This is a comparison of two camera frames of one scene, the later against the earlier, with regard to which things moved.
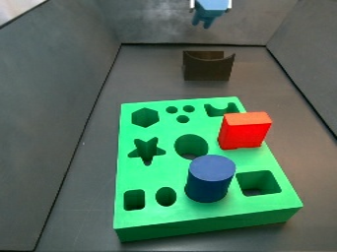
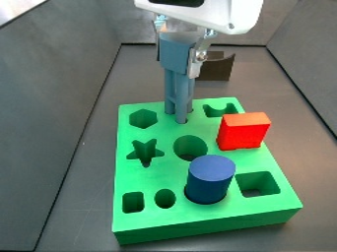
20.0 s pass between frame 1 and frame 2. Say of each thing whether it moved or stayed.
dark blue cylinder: stayed
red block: stayed
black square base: stayed
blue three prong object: moved
